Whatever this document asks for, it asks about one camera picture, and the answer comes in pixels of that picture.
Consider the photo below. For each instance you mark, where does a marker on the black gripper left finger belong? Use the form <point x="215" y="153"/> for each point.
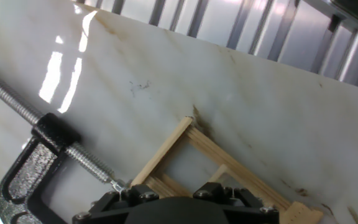
<point x="104" y="211"/>

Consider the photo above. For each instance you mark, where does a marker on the black C-clamp with steel screw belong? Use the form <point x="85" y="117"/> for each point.
<point x="54" y="130"/>

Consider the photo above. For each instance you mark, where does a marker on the wooden sliding window model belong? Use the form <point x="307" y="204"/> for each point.
<point x="228" y="161"/>

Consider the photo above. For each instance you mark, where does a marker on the white marble pattern board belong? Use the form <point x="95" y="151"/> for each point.
<point x="259" y="109"/>

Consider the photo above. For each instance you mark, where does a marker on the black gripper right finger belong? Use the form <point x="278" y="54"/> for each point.
<point x="250" y="211"/>

